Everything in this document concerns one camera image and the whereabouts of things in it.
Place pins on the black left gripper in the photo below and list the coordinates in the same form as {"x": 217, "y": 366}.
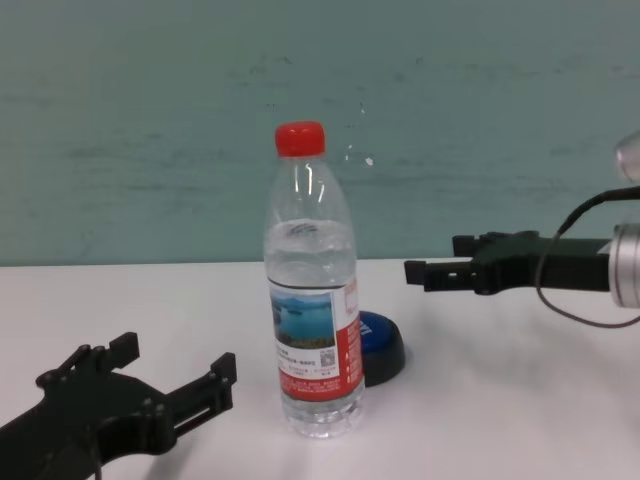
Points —
{"x": 100, "y": 410}

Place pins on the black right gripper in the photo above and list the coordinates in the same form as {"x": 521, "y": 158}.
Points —
{"x": 510, "y": 262}

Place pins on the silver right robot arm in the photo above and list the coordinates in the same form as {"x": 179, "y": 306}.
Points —
{"x": 625, "y": 265}

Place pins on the blue push button black base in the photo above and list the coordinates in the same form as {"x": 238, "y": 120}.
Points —
{"x": 381, "y": 345}

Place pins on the clear red-capped water bottle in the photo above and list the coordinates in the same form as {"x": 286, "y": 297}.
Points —
{"x": 310, "y": 340}

